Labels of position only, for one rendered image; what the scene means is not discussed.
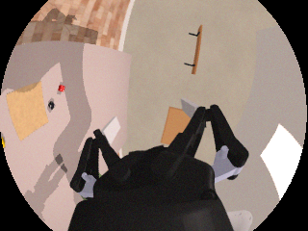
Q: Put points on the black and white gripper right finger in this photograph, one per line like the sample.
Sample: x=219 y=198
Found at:
x=231 y=154

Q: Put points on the black die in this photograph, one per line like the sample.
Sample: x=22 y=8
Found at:
x=51 y=105

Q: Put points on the tan flat mat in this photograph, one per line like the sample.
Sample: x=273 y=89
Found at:
x=27 y=109

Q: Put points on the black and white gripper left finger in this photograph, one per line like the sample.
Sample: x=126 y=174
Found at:
x=88 y=171

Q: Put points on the red die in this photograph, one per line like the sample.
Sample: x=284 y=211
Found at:
x=61 y=88

